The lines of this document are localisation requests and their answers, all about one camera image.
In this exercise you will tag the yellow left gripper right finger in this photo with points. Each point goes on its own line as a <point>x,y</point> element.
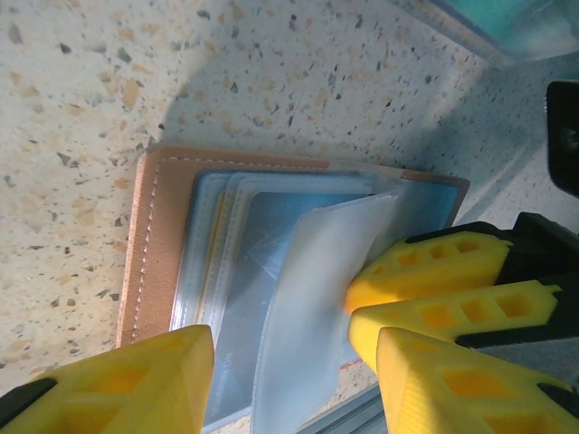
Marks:
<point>452,398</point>

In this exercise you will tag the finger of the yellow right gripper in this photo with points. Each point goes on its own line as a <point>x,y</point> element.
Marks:
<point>407,271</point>
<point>407,318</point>

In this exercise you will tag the blue credit card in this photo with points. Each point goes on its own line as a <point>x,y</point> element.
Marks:
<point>246,325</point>

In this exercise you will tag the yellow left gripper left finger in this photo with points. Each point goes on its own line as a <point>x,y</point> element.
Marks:
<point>113,393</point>

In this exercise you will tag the tan leather card holder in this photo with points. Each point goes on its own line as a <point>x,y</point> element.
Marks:
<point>149,253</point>

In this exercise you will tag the teal credit card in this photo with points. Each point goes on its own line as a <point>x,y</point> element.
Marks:
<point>534,31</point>

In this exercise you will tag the aluminium table rail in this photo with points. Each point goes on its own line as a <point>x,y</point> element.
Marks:
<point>344,418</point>

